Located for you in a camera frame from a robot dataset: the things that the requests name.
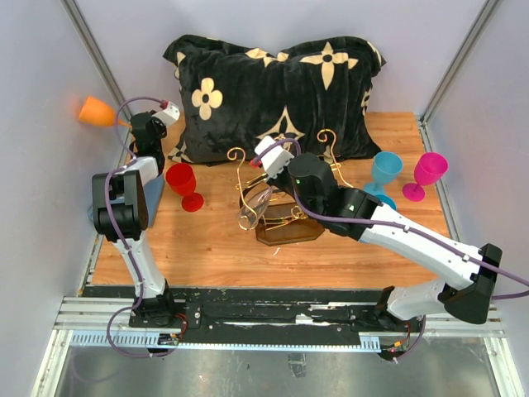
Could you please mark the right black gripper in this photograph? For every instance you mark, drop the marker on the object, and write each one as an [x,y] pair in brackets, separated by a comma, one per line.
[277,180]

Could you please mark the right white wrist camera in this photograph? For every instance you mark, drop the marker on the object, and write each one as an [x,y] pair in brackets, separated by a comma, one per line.
[274,161]

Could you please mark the red plastic wine glass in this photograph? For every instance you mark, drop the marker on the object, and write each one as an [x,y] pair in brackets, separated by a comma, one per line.
[181,179]

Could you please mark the left aluminium frame post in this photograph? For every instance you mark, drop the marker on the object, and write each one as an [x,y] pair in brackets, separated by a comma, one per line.
[85,33]

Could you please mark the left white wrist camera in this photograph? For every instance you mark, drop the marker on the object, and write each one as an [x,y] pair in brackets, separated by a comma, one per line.
[168,114]

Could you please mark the blue wine glass front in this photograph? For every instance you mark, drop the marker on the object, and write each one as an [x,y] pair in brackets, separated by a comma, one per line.
[387,200]

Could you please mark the clear glass wine glass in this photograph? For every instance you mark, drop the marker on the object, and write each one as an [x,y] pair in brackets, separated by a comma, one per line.
[254,208]

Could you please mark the right aluminium frame post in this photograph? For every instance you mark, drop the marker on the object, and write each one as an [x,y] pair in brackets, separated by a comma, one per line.
[476,30]

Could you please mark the orange plastic wine glass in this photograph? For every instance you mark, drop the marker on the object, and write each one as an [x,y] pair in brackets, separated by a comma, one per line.
[96,112]

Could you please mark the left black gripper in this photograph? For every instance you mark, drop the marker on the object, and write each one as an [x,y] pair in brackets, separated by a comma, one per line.
[159,124]

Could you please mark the magenta plastic wine glass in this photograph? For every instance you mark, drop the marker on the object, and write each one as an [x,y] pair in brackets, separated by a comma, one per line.
[429,169]

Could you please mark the blue wine glass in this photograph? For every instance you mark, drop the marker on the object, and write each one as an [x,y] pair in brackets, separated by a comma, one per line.
[385,169]
[387,200]

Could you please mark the blue cloth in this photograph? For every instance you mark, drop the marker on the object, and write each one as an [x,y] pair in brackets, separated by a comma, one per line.
[153,193]

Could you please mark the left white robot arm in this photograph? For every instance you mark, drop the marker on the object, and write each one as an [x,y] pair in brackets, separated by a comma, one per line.
[121,214]

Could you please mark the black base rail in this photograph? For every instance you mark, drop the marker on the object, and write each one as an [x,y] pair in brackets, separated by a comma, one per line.
[277,320]

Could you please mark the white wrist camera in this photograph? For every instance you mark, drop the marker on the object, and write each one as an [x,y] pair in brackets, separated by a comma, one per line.
[168,114]
[274,161]

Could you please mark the aluminium frame post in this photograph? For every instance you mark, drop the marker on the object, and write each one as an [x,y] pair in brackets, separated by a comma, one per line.
[85,33]
[476,30]

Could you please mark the gold wire glass rack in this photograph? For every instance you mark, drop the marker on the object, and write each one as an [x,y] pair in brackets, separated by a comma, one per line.
[282,223]

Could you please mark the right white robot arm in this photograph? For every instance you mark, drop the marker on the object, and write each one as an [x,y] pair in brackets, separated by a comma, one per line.
[466,274]

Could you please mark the black floral pillow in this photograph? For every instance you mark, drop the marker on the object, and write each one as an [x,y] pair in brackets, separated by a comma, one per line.
[315,93]

